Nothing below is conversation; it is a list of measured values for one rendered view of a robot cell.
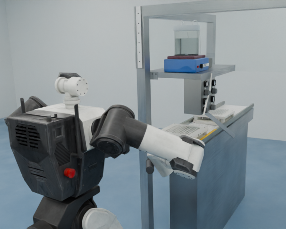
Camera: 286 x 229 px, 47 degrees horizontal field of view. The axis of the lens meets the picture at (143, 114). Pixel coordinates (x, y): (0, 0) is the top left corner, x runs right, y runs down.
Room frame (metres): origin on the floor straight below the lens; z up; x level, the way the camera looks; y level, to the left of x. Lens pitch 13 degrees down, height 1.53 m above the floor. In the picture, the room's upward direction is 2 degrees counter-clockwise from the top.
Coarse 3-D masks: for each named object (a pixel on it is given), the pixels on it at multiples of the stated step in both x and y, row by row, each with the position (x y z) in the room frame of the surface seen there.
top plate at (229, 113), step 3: (228, 111) 2.45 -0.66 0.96; (231, 111) 2.45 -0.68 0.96; (234, 111) 2.48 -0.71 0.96; (213, 114) 2.36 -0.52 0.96; (219, 114) 2.35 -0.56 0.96; (222, 114) 2.35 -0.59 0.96; (225, 114) 2.35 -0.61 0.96; (228, 114) 2.36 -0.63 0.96; (231, 114) 2.41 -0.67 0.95; (207, 117) 2.35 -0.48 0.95; (216, 117) 2.32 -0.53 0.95; (219, 117) 2.30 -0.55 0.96; (222, 117) 2.29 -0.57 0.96; (225, 117) 2.30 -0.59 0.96
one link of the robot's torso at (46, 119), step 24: (24, 120) 1.02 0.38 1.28; (48, 120) 1.00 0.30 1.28; (72, 120) 1.05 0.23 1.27; (96, 120) 1.09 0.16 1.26; (24, 144) 1.03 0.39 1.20; (48, 144) 0.96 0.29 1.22; (72, 144) 1.04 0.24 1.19; (24, 168) 1.07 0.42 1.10; (48, 168) 0.99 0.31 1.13; (72, 168) 1.04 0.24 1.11; (96, 168) 1.12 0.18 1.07; (48, 192) 1.04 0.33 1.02; (72, 192) 1.05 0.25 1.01
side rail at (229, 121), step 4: (252, 104) 2.87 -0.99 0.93; (248, 108) 2.76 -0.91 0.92; (240, 112) 2.56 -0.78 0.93; (244, 112) 2.65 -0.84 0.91; (236, 116) 2.45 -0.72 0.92; (228, 120) 2.31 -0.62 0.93; (232, 120) 2.38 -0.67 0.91; (224, 124) 2.22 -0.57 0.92; (228, 124) 2.30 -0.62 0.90; (216, 128) 2.11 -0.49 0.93; (220, 128) 2.15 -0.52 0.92; (212, 132) 2.02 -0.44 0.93; (216, 132) 2.08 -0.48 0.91; (208, 136) 1.96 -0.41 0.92; (212, 136) 2.02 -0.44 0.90; (204, 140) 1.90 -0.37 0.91
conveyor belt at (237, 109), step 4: (220, 108) 2.90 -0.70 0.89; (224, 108) 2.89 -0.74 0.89; (228, 108) 2.89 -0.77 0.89; (232, 108) 2.88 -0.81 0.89; (236, 108) 2.88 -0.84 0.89; (240, 108) 2.88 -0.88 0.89; (244, 108) 2.87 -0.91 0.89; (236, 112) 2.72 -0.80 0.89; (192, 124) 2.36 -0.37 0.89; (196, 124) 2.35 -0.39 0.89; (200, 124) 2.35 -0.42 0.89; (204, 124) 2.35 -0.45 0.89; (208, 124) 2.34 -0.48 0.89; (208, 128) 2.24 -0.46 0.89; (212, 128) 2.24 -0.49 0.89; (208, 132) 2.14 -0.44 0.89
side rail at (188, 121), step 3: (222, 102) 3.01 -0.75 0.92; (216, 105) 2.86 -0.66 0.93; (219, 105) 2.94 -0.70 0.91; (216, 108) 2.86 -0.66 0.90; (192, 117) 2.44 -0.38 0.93; (186, 120) 2.34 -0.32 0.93; (189, 120) 2.37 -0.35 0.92; (192, 120) 2.42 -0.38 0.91; (180, 123) 2.27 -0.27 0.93; (183, 123) 2.29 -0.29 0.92; (186, 123) 2.33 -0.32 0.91; (189, 123) 2.37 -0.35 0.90
